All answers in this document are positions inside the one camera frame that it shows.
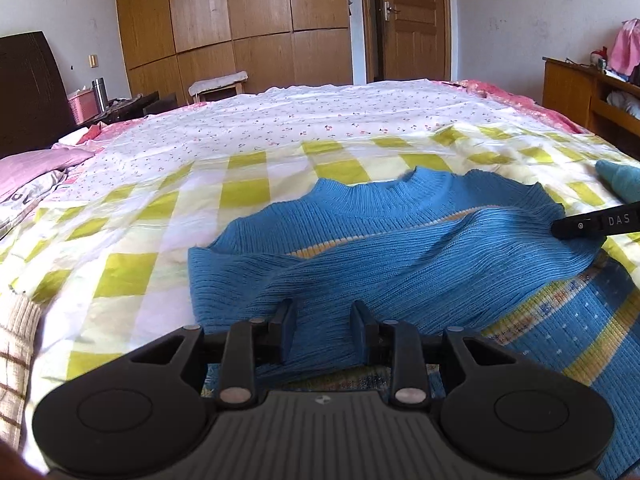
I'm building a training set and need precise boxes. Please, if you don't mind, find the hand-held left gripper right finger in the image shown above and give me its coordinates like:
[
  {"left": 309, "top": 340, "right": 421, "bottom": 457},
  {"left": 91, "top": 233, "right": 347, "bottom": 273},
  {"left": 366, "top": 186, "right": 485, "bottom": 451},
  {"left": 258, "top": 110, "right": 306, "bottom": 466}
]
[{"left": 350, "top": 300, "right": 518, "bottom": 407}]

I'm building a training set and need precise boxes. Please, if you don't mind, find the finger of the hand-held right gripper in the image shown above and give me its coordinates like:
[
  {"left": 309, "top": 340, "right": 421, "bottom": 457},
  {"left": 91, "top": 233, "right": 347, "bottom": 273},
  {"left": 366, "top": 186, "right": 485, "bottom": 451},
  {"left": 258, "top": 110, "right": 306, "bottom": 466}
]
[{"left": 550, "top": 204, "right": 640, "bottom": 241}]

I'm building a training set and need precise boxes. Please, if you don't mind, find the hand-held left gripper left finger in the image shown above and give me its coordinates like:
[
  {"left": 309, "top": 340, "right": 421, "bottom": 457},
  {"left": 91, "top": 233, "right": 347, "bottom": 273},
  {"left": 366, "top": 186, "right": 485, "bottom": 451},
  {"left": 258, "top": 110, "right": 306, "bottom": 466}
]
[{"left": 129, "top": 299, "right": 298, "bottom": 407}]

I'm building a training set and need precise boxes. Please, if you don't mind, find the blue knitted sweater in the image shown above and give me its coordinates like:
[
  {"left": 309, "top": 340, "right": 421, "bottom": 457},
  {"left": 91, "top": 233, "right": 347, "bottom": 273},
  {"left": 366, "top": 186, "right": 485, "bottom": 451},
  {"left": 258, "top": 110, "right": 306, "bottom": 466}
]
[{"left": 187, "top": 167, "right": 640, "bottom": 480}]

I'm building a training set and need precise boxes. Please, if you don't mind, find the teal fleece cloth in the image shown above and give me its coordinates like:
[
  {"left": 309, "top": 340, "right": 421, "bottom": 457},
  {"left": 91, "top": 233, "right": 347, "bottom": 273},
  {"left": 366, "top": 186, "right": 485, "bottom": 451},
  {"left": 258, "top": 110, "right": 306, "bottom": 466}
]
[{"left": 595, "top": 159, "right": 640, "bottom": 207}]

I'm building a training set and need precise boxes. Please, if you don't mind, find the pink bedspread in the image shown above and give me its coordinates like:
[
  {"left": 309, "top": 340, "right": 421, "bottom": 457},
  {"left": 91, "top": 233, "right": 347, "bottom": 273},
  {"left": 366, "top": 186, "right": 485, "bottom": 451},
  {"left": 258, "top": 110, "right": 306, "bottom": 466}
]
[{"left": 430, "top": 78, "right": 592, "bottom": 134}]

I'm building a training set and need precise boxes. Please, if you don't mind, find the wooden side cabinet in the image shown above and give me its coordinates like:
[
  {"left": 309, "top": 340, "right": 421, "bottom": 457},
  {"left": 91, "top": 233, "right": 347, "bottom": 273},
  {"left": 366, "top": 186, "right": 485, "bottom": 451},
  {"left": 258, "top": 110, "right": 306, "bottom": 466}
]
[{"left": 542, "top": 56, "right": 640, "bottom": 149}]

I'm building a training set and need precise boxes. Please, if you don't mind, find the yellow checked bed sheet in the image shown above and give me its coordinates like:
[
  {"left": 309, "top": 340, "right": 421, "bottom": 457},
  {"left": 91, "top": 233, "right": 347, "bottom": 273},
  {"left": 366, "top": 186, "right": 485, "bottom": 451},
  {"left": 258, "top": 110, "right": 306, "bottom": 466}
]
[{"left": 0, "top": 122, "right": 640, "bottom": 471}]

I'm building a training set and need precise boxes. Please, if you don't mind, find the pink cloth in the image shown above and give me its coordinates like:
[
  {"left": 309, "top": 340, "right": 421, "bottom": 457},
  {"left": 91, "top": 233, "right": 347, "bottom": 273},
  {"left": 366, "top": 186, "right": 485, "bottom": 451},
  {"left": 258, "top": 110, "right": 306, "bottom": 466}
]
[{"left": 612, "top": 19, "right": 640, "bottom": 77}]

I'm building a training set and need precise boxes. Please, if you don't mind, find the white floral bed sheet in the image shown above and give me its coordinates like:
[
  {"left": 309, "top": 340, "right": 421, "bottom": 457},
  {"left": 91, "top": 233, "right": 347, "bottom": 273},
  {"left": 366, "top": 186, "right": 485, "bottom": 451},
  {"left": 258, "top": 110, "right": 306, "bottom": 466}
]
[{"left": 50, "top": 80, "right": 551, "bottom": 211}]

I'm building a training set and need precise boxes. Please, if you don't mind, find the wooden door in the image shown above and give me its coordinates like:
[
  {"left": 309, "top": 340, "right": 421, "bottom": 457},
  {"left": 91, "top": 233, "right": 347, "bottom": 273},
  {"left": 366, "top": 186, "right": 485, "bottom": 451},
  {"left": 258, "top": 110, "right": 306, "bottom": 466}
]
[{"left": 360, "top": 0, "right": 453, "bottom": 84}]

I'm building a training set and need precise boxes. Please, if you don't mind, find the stool with white cloth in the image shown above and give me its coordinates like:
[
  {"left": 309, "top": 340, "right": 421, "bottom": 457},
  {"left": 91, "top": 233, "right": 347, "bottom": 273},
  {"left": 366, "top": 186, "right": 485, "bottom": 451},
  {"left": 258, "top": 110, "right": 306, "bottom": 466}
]
[{"left": 188, "top": 71, "right": 250, "bottom": 104}]

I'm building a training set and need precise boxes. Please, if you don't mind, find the dark nightstand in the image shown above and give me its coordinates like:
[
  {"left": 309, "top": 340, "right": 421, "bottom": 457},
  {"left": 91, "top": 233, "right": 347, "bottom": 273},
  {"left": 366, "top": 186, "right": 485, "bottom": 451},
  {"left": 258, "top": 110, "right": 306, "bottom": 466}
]
[{"left": 82, "top": 91, "right": 179, "bottom": 126}]

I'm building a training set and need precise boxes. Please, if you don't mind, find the beige striped cloth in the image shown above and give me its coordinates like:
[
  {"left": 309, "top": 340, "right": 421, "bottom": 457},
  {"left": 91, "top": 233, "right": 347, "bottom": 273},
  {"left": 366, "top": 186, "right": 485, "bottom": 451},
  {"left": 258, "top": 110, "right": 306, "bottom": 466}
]
[{"left": 0, "top": 292, "right": 44, "bottom": 452}]

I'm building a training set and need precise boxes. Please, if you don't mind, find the pink pillow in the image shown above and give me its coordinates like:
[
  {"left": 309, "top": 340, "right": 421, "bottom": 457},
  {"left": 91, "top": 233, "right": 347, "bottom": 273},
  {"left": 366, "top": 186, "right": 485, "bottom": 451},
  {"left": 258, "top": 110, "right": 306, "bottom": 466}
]
[{"left": 0, "top": 149, "right": 96, "bottom": 202}]

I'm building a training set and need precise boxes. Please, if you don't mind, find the pink box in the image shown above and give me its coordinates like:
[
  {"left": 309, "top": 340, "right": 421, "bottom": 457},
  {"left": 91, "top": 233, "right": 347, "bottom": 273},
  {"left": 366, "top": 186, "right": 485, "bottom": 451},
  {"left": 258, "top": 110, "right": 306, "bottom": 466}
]
[{"left": 67, "top": 87, "right": 101, "bottom": 124}]

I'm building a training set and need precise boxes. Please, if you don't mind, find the wooden wardrobe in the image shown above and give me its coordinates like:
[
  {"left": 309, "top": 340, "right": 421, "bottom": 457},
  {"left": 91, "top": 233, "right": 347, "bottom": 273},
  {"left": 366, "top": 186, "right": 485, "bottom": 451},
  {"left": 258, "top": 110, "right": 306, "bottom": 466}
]
[{"left": 114, "top": 0, "right": 355, "bottom": 106}]

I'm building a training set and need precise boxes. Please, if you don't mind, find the dark wooden headboard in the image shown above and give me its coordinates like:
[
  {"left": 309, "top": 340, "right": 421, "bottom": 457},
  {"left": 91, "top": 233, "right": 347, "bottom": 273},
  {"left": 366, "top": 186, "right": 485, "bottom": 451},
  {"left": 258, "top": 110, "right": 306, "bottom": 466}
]
[{"left": 0, "top": 31, "right": 81, "bottom": 159}]

